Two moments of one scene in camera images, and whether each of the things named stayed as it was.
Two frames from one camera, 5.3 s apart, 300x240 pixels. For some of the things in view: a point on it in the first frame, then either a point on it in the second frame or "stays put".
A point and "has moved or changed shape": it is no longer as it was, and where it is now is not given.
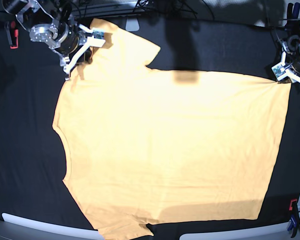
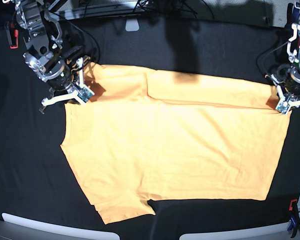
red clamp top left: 13,34 stays put
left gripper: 74,42 → 59,77
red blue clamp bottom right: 295,221 stays put
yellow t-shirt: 147,146 has moved or changed shape
